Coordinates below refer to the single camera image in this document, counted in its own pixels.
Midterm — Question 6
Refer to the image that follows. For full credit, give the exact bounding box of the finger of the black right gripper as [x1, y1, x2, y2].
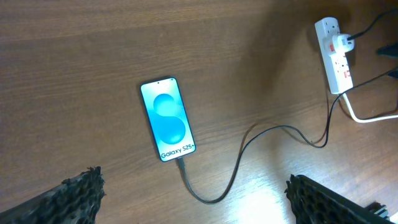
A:
[376, 42, 398, 58]

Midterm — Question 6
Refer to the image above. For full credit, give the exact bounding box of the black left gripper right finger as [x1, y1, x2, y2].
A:
[285, 175, 392, 224]

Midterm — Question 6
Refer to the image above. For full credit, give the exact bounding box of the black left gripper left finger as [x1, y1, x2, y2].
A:
[1, 166, 105, 224]

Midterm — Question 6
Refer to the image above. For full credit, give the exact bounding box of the black USB charging cable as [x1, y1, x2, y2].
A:
[176, 7, 398, 205]

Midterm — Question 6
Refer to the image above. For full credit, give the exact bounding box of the blue Galaxy smartphone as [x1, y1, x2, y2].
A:
[140, 77, 197, 162]

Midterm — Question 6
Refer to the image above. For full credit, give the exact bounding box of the white USB charger adapter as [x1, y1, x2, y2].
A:
[324, 34, 354, 56]

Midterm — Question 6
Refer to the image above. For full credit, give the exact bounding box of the white power strip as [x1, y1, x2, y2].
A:
[315, 17, 353, 94]

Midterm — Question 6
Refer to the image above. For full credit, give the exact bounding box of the white power strip cord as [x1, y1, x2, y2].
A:
[341, 92, 398, 124]

